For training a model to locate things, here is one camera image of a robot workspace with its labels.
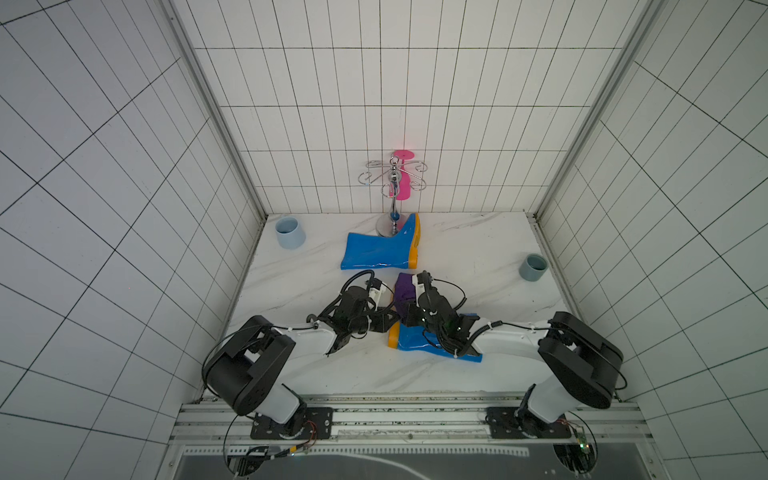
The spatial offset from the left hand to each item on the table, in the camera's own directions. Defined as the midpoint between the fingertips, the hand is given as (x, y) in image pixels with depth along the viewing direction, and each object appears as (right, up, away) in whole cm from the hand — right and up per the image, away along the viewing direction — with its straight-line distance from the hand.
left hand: (393, 322), depth 87 cm
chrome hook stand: (0, +47, +5) cm, 47 cm away
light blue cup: (-38, +27, +19) cm, 51 cm away
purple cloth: (+3, +9, -1) cm, 10 cm away
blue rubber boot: (+5, -4, -3) cm, 7 cm away
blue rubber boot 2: (+3, +21, +17) cm, 27 cm away
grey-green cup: (+47, +15, +11) cm, 51 cm away
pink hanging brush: (+5, +47, +17) cm, 50 cm away
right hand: (+2, +7, +1) cm, 8 cm away
